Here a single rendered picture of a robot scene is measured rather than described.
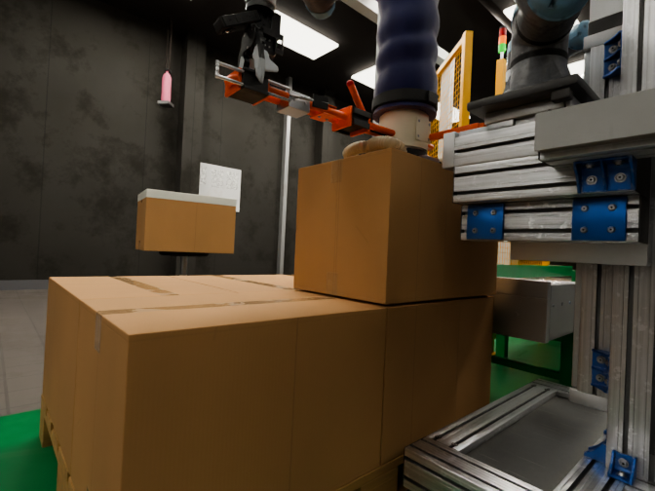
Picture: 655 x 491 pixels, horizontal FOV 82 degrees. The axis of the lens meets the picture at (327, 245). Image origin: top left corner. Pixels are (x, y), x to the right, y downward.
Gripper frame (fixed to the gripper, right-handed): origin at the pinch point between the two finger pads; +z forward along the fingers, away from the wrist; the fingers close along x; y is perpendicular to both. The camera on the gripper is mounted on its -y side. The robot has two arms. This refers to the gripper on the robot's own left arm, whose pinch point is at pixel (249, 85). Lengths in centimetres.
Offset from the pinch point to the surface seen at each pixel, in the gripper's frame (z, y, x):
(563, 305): 56, 114, -34
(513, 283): 49, 97, -23
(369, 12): -203, 224, 186
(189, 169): -78, 164, 509
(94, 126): -117, 36, 526
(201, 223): 25, 57, 174
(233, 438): 74, -11, -23
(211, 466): 78, -15, -23
